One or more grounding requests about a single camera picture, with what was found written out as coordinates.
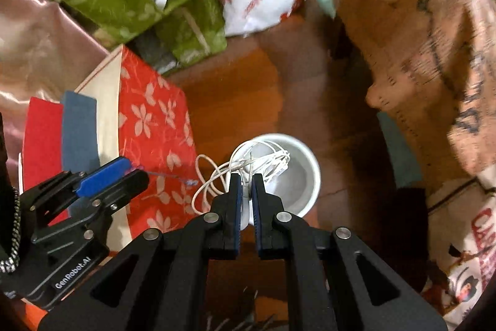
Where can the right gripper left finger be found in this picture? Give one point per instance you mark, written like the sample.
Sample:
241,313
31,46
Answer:
156,282

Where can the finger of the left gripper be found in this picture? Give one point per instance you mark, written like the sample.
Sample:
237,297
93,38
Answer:
103,177
116,196

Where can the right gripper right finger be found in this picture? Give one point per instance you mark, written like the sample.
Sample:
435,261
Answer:
334,280

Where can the white trash bin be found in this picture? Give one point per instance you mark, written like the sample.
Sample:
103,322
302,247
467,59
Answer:
289,169

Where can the red floral gift bag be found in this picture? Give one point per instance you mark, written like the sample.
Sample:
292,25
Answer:
144,118

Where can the newspaper print bedspread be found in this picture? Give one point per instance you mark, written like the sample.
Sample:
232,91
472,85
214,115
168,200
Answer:
433,75

